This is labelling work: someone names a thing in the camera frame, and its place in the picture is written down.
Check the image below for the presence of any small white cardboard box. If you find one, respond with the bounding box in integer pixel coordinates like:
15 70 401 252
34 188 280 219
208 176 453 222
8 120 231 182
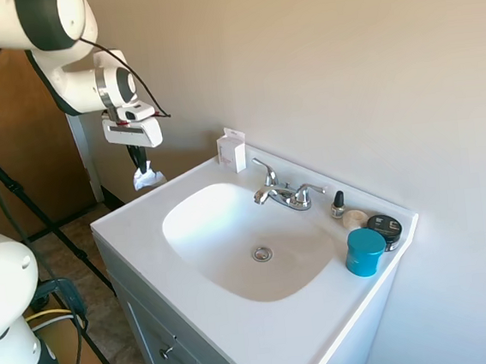
214 125 249 176

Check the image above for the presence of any grey vanity cabinet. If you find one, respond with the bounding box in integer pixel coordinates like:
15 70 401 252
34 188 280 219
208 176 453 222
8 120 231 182
94 209 406 364

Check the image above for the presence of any black cosmetic jar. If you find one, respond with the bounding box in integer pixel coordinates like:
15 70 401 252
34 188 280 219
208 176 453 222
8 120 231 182
365 212 405 254

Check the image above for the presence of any dark teal clamp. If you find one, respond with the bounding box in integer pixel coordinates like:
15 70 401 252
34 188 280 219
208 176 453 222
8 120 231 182
31 274 90 336

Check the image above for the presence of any teal plastic jar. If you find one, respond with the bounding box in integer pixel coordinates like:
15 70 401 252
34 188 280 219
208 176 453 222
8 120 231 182
341 226 390 279

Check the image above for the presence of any chrome sink faucet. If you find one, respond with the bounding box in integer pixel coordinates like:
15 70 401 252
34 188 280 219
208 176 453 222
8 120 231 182
249 152 328 215

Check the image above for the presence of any black camera cable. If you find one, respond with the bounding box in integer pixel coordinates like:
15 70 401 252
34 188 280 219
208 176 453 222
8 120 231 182
77 28 173 128

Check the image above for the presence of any white sink vanity top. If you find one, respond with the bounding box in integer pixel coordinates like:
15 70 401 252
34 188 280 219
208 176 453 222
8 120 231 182
83 125 434 364

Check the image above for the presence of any white tissue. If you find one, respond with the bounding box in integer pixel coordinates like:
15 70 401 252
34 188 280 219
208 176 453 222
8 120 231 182
130 158 170 192

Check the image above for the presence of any black stand strut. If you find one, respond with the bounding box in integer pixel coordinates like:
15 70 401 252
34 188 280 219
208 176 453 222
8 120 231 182
0 143 135 364

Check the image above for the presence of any cream round soap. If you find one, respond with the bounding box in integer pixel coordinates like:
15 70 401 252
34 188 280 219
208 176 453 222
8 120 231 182
341 208 370 231

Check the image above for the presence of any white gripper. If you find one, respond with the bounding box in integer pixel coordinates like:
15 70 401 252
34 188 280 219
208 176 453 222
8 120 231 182
102 111 167 178

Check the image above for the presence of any chrome sink drain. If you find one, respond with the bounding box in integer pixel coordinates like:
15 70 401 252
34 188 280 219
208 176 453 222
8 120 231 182
251 244 273 263

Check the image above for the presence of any small nail polish bottle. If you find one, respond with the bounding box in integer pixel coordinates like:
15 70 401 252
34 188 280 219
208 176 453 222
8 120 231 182
328 189 347 221

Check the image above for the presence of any grey door frame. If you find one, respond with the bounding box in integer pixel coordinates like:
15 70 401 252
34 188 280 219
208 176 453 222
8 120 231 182
66 111 105 206

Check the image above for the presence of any yellow cable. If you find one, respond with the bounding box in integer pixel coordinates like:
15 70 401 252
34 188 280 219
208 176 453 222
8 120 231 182
26 306 75 323

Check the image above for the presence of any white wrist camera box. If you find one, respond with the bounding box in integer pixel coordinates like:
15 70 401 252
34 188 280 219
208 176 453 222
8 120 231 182
115 99 157 125

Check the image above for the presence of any brown wooden door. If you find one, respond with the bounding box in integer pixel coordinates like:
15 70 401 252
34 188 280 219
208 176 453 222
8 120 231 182
0 40 100 243

